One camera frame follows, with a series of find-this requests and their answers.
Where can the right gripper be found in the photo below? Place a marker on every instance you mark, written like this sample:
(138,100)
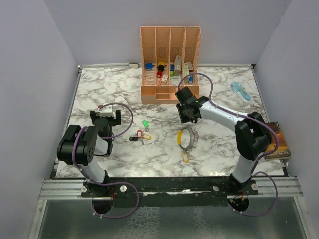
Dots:
(184,119)

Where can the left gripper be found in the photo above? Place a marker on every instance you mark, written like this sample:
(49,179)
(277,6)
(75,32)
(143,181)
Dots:
(95,115)

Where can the metal keyring with yellow grip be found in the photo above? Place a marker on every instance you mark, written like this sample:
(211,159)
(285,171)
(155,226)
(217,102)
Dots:
(187,139)

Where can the green key tag with key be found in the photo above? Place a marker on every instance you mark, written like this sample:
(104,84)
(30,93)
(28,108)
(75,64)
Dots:
(145,125)

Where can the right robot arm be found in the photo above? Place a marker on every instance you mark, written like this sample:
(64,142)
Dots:
(252,134)

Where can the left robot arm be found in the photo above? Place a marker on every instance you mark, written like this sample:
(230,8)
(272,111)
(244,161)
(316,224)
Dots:
(78,146)

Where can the black key tag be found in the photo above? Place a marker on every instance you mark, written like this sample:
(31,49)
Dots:
(133,138)

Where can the red key tag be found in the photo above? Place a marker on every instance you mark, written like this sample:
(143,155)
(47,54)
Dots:
(139,134)

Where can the blue cap bottle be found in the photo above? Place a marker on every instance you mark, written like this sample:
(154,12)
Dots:
(190,80)

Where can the yellow key tag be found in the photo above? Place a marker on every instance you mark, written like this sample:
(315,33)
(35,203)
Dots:
(146,137)

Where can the white red box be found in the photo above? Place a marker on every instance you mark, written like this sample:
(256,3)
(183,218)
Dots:
(188,68)

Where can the tall grey box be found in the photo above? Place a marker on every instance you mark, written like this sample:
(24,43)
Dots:
(177,65)

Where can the peach desk organizer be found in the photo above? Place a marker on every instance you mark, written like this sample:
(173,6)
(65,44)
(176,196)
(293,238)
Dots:
(164,43)

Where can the blue toothbrush package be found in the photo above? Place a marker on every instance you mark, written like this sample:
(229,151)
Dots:
(240,91)

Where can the blue block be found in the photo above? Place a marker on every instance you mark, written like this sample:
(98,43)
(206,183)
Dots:
(148,66)

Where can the paperback book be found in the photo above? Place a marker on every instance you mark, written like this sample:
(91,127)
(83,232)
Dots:
(283,151)

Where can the white adapter at wall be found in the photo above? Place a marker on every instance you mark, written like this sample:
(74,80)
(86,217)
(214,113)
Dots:
(133,65)

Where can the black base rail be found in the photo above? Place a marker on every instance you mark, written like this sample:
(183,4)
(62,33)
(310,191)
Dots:
(167,191)

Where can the aluminium frame bar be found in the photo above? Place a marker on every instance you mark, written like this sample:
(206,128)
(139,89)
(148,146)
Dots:
(68,189)

